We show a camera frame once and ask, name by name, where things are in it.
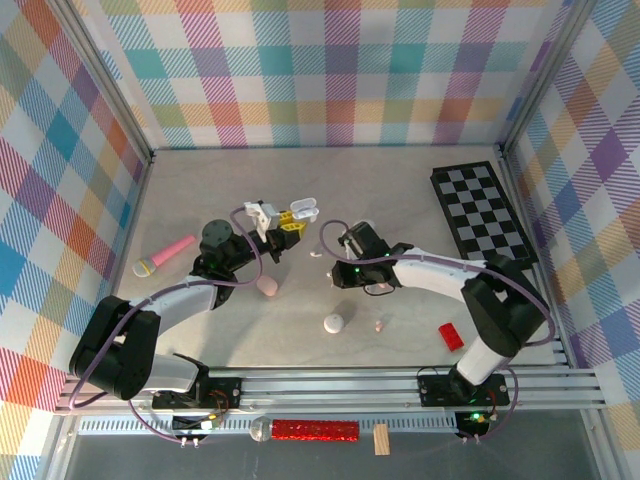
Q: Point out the slotted metal strip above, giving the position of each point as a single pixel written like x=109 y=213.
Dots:
x=400 y=425

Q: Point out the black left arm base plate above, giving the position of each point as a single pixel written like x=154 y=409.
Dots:
x=227 y=392

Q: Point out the small wooden block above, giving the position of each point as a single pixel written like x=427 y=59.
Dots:
x=381 y=440

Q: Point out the aluminium side rail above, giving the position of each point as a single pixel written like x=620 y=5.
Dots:
x=520 y=200
x=134 y=210

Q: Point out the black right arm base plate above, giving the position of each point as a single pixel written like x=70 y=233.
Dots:
x=432 y=392

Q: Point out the aluminium frame post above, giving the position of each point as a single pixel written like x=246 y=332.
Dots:
x=102 y=80
x=546 y=75

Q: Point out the white round earbud case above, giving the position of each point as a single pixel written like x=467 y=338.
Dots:
x=333 y=323

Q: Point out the red glitter microphone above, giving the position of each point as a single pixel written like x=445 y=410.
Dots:
x=315 y=431

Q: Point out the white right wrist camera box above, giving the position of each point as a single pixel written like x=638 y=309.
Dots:
x=346 y=245

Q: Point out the aluminium mounting rail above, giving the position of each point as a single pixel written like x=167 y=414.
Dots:
x=325 y=390

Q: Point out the white rectangular earbud case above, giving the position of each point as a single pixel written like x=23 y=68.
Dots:
x=305 y=207

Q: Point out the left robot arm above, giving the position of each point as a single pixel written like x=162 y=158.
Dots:
x=180 y=297

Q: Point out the pink oval earbud case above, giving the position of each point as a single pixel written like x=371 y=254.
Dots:
x=267 y=286

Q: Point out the pink toy microphone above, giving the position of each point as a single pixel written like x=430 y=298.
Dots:
x=165 y=252

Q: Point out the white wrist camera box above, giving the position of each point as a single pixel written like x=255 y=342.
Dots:
x=262 y=215
x=346 y=245

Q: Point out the red toy brick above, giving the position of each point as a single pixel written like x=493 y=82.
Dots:
x=451 y=337

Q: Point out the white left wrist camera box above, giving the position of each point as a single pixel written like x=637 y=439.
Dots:
x=262 y=215

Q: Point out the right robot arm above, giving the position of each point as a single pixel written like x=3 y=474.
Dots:
x=435 y=277

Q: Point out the black grey chessboard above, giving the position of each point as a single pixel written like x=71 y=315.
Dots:
x=480 y=200

